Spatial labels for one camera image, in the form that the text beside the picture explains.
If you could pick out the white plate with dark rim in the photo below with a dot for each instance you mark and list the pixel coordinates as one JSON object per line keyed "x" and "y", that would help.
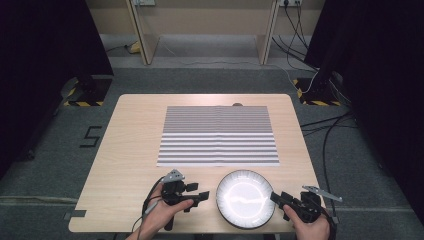
{"x": 245, "y": 200}

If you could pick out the white power strip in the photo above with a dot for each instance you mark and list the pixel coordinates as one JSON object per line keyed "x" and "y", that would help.
{"x": 144, "y": 2}
{"x": 290, "y": 2}

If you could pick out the person's right hand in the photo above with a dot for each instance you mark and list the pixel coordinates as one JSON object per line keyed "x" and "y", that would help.
{"x": 311, "y": 230}

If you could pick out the black curtain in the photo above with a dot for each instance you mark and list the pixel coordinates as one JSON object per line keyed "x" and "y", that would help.
{"x": 40, "y": 66}
{"x": 383, "y": 83}

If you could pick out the grey striped mat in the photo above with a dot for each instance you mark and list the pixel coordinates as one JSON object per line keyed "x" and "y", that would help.
{"x": 218, "y": 136}

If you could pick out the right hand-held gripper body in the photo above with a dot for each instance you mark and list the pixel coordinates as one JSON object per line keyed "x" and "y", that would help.
{"x": 308, "y": 208}

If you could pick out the stand base with hazard tape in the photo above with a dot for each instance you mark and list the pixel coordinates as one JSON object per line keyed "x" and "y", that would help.
{"x": 91, "y": 91}
{"x": 316, "y": 95}

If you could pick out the yellow floor object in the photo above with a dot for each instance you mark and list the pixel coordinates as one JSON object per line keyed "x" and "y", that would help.
{"x": 135, "y": 48}

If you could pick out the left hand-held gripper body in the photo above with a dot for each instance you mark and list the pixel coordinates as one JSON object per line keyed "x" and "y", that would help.
{"x": 173, "y": 195}

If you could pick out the round brown table grommet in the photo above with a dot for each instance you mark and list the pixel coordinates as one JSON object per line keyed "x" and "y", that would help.
{"x": 237, "y": 104}

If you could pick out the person's left hand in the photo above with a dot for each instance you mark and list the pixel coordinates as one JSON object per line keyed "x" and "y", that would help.
{"x": 156, "y": 216}

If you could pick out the light wooden desk frame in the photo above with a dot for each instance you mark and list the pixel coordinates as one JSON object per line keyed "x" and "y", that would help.
{"x": 146, "y": 36}

